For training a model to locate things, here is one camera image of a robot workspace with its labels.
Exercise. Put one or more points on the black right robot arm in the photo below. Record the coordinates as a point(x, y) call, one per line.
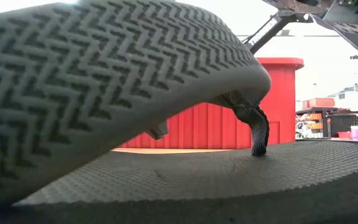
point(291, 18)

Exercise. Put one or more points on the black flip-flop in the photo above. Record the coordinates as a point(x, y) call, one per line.
point(166, 177)

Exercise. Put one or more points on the black shelf unit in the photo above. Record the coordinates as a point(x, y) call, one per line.
point(325, 121)

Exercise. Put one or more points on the pink cup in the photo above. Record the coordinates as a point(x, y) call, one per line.
point(357, 133)

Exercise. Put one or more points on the red storage box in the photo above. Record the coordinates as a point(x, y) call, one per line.
point(319, 102)

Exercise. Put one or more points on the red plastic bin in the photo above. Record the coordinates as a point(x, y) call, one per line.
point(216, 127)

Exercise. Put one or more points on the black pegboard panel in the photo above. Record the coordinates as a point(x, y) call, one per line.
point(343, 123)

